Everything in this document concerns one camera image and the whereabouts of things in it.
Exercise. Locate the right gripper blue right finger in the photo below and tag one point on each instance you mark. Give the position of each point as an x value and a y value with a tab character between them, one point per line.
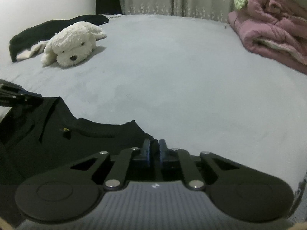
177	164

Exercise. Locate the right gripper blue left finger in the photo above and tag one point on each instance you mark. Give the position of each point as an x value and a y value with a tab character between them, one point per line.
131	164

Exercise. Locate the black t-shirt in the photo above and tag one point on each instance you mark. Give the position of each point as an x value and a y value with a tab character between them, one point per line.
39	137

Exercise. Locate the white cloth by black garment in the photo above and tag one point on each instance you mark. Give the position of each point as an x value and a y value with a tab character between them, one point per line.
34	50

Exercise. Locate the black garment on bed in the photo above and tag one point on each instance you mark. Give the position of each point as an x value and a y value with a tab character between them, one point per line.
45	31

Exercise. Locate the white plush dog toy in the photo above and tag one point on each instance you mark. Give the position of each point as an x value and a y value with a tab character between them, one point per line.
72	45

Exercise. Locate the folded pink quilt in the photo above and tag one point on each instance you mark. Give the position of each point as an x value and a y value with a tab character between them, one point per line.
275	29

